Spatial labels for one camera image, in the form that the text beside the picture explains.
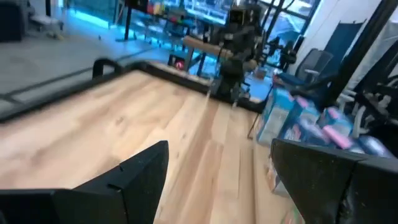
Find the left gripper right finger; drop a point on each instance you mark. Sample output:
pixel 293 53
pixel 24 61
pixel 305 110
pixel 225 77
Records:
pixel 317 186

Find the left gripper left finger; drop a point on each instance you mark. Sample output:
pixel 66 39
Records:
pixel 140 186

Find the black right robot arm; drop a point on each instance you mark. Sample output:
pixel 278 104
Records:
pixel 233 71

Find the grey office chair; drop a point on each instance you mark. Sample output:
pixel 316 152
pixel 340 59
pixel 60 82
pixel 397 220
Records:
pixel 314 65

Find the red-lit black device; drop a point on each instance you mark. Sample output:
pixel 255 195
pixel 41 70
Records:
pixel 178 64

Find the black arched clamp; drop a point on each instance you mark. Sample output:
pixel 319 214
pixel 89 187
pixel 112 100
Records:
pixel 107 61

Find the wooden workbench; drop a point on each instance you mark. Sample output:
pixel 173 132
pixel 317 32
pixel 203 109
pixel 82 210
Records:
pixel 202 46

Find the black metal table frame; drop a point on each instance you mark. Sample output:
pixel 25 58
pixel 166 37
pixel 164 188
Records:
pixel 192 84

